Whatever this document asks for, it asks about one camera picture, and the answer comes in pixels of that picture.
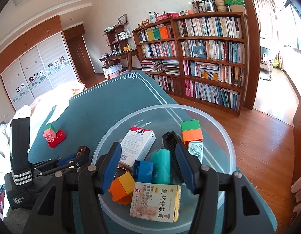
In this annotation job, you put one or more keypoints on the teal oval case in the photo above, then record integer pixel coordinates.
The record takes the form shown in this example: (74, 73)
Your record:
(162, 166)

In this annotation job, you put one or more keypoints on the wooden bookshelf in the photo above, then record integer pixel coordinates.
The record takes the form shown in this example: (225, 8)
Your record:
(201, 57)

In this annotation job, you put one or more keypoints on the green pink toy brick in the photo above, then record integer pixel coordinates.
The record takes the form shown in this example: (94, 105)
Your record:
(49, 133)

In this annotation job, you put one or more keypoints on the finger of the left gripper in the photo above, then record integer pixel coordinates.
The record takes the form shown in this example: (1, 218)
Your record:
(72, 164)
(51, 164)

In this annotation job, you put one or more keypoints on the white red carton box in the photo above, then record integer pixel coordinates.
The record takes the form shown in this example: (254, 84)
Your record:
(136, 145)

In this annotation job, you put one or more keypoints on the black comb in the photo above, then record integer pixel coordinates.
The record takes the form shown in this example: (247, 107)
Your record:
(171, 148)

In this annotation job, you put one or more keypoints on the teal table mat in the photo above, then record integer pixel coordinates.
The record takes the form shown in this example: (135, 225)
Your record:
(103, 114)

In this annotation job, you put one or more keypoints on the green orange toy brick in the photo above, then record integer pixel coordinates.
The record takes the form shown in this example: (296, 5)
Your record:
(191, 132)

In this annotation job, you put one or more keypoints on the yellow medicine box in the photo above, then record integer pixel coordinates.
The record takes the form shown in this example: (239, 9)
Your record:
(156, 202)

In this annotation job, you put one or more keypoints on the white sliding wardrobe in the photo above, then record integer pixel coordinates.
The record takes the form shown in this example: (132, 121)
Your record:
(35, 63)

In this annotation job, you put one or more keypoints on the small wooden shelf unit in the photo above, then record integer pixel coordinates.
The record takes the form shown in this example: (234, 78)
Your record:
(117, 37)

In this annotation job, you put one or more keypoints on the light blue patterned box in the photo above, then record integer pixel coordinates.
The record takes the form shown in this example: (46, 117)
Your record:
(195, 148)

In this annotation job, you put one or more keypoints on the orange yellow toy brick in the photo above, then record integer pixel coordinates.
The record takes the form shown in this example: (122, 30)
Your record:
(122, 189)

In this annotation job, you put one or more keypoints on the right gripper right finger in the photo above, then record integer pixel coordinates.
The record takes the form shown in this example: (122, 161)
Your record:
(243, 211)

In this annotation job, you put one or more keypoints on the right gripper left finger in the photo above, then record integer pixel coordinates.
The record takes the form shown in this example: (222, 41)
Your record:
(53, 211)

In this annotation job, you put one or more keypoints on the white bedding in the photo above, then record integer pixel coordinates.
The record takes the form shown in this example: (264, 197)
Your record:
(45, 109)

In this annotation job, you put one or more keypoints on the wooden desk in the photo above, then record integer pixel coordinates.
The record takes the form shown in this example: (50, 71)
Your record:
(112, 63)

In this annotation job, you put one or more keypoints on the red long toy brick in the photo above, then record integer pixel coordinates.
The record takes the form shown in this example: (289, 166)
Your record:
(60, 137)

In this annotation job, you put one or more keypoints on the brown lipstick tube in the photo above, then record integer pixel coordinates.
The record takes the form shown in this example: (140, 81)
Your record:
(83, 150)

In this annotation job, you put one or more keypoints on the brown wooden door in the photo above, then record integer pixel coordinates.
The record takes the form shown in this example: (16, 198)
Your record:
(79, 53)

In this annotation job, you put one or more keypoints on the blue toy brick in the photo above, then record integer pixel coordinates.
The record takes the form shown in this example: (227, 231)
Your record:
(143, 171)

